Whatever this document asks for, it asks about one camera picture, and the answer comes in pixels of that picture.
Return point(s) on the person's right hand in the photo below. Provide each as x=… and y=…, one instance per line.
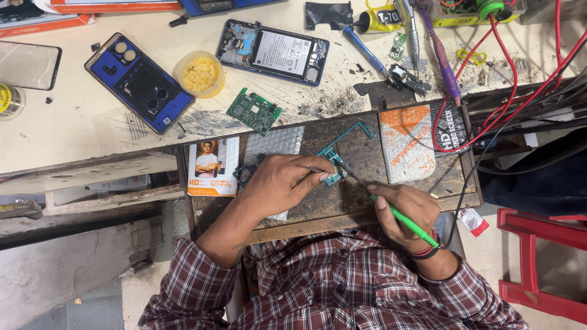
x=410, y=213

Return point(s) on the person's left hand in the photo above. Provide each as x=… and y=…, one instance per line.
x=275, y=185

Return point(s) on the red and black wrist bands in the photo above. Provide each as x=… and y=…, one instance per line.
x=426, y=250

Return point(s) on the clear bubble wrap sheet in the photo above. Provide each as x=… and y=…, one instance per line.
x=275, y=143

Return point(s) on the wooden work drawer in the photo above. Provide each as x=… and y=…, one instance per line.
x=357, y=201

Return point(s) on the teal phone circuit board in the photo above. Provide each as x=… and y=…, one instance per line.
x=331, y=156

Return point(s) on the white and red small packet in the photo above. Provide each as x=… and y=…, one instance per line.
x=473, y=222

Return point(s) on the white orange screen packet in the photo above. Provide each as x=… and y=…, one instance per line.
x=213, y=167

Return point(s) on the orange white bubble wrap packet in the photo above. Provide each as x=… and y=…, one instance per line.
x=406, y=144

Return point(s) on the green phone circuit board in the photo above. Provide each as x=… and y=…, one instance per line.
x=253, y=111

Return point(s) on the black screen packet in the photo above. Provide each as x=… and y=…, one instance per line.
x=451, y=130

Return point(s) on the plaid shirt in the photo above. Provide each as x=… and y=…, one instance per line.
x=321, y=288

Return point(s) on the dark blue fabric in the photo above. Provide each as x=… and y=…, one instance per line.
x=541, y=183

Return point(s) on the red plastic stool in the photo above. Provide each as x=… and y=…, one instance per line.
x=532, y=270

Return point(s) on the opened phone with battery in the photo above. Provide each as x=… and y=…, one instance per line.
x=275, y=51

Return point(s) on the black phone charging part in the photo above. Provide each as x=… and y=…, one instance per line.
x=408, y=79

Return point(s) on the yellow flux tub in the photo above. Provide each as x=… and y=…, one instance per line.
x=200, y=74

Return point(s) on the purple toothbrush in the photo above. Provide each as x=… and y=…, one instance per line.
x=441, y=59

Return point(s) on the small green circuit board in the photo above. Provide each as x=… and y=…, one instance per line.
x=398, y=46

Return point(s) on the blue phone back cover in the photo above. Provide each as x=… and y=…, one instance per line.
x=140, y=85

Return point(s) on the silver metal screwdriver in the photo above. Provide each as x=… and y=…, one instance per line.
x=413, y=36

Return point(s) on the black foil packet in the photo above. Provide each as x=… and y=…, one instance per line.
x=326, y=14

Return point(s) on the wooden shelf under table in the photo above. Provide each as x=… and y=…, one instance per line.
x=91, y=192

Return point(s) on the blue device with black knob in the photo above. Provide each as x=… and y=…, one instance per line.
x=220, y=6

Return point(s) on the yellow glue tube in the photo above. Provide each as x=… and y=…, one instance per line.
x=380, y=19

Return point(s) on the yellow box with green part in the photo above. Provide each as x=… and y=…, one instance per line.
x=477, y=11

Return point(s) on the clear glass screen protector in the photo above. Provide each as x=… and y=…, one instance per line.
x=27, y=64

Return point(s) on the orange and white flat box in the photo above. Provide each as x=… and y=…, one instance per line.
x=41, y=20

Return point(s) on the black plastic phone frame part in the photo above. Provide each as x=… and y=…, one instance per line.
x=245, y=172

